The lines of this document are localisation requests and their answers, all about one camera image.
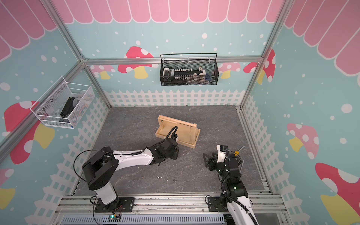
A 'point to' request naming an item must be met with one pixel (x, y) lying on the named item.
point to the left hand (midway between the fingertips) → (176, 151)
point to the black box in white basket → (67, 109)
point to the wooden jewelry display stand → (187, 132)
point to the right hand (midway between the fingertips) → (207, 154)
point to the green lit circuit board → (114, 218)
